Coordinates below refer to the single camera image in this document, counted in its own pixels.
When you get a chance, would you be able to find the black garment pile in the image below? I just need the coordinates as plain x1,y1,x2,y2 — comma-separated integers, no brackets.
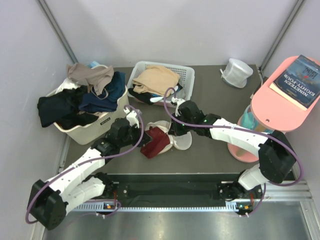
37,86,99,130

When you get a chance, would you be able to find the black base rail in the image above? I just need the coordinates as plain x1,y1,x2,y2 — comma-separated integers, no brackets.
106,173,262,208

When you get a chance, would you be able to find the taupe garment on hamper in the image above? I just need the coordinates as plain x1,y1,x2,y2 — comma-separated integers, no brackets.
66,63,115,96

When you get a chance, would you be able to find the grey garment in basket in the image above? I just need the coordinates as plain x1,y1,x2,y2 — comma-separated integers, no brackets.
166,89,186,102

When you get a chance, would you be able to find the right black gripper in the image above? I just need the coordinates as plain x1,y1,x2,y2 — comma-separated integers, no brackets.
170,111,196,137

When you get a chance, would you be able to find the beige folded garment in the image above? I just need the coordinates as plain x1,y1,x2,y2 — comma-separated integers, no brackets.
132,65,180,97

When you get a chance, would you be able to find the dark red bra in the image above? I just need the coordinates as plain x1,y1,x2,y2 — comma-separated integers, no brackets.
140,126,172,159

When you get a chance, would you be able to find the dark blue paperback book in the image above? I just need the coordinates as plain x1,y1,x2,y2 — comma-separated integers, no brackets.
269,55,320,111

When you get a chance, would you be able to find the cream laundry hamper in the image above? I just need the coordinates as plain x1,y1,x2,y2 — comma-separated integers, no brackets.
45,77,128,145

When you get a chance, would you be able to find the black white sock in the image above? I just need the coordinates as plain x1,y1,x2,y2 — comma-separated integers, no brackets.
128,84,184,105

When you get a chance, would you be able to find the teal item under table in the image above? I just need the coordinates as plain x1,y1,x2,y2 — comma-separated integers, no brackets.
240,105,258,130

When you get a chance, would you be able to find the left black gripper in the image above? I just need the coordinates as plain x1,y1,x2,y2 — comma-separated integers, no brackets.
118,122,151,148

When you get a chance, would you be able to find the pink two-tier side table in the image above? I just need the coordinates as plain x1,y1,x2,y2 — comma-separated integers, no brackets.
226,55,320,163

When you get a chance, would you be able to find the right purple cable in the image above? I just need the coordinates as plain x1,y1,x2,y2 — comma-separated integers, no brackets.
163,87,305,217

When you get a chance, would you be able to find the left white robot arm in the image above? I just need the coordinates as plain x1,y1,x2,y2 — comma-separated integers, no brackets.
25,105,151,230

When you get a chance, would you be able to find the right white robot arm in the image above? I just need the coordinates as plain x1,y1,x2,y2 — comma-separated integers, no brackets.
169,97,296,200

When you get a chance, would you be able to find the white perforated plastic basket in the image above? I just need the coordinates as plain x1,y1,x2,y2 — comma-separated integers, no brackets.
127,61,195,108

